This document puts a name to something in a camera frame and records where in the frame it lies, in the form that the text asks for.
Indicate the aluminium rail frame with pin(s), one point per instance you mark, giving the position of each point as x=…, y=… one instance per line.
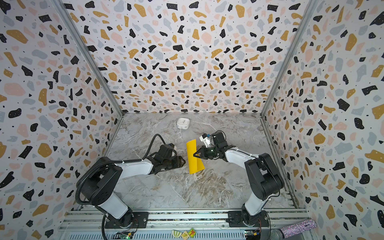
x=210, y=224

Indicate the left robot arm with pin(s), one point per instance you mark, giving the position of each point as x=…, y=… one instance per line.
x=97, y=186

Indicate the glitter microphone right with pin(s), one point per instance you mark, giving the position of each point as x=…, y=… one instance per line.
x=292, y=230

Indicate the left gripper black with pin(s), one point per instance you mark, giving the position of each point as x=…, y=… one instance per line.
x=177, y=162

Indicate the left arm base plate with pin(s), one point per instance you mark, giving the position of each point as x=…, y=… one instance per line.
x=134, y=220

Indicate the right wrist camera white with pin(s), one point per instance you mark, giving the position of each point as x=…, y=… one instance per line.
x=206, y=140

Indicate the colourful stickers on rail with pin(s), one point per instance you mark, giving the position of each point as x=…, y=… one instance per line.
x=184, y=235

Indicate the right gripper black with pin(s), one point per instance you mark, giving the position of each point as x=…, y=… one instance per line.
x=205, y=152

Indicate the yellow square paper sheet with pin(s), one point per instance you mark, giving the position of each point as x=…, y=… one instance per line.
x=195, y=164

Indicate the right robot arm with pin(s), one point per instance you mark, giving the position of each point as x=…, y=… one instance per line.
x=263, y=175

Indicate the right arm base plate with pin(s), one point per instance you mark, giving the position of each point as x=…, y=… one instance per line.
x=243, y=219

